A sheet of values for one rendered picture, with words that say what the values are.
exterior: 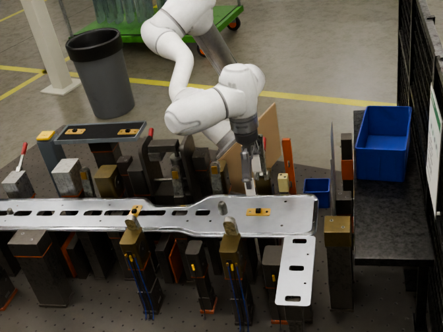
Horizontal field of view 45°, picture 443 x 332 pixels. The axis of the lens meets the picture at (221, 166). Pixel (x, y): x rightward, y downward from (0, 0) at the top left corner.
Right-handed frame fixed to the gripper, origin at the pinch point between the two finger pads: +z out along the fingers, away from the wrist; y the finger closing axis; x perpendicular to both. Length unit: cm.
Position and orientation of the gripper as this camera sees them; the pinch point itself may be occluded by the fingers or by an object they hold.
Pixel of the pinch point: (254, 180)
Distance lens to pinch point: 177.7
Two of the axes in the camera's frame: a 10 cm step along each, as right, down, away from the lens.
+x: 9.7, -0.3, -2.6
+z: 1.7, 8.2, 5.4
